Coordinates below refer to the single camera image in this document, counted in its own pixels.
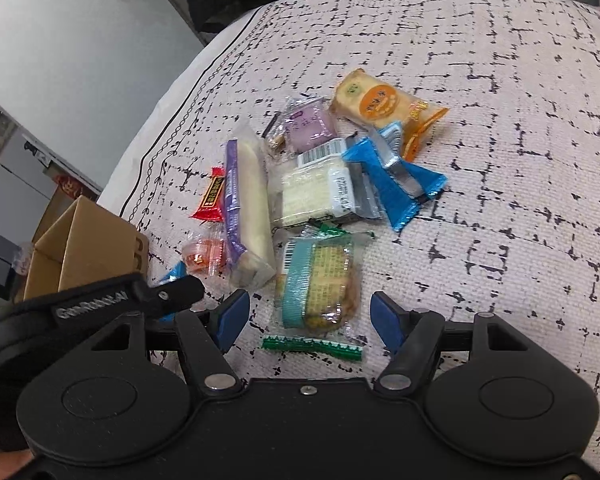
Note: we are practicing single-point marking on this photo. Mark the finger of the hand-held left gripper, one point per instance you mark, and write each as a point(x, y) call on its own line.
point(172, 294)

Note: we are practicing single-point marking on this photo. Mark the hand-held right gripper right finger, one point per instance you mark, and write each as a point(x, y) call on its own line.
point(387, 320)

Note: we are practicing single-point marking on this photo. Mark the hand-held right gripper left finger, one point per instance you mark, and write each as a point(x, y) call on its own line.
point(232, 317)

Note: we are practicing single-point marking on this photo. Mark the small blue snack packet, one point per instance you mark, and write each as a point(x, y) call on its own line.
point(172, 274)

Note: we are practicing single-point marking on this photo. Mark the orange jelly cup packet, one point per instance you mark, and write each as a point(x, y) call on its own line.
point(205, 255)

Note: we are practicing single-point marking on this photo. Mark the green-edged cookie packet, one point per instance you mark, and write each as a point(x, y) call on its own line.
point(320, 280)

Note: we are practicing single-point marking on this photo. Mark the brown cardboard box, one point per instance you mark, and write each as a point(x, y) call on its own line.
point(95, 245)

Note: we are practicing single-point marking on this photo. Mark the red candy packet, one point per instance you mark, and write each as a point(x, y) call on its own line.
point(212, 195)

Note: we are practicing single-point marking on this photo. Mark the long white purple snack packet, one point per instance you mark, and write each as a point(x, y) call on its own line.
point(252, 200)

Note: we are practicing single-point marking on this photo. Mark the white rice cake packet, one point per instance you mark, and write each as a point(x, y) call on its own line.
point(305, 190)

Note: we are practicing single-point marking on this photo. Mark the silver and blue snack packet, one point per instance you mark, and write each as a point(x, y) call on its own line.
point(397, 165)

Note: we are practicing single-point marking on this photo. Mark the orange cracker packet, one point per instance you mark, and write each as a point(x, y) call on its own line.
point(375, 102)

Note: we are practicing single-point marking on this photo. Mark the red paper decoration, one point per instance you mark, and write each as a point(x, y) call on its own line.
point(71, 187)

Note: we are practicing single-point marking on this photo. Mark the white door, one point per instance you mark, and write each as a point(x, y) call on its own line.
point(80, 50)

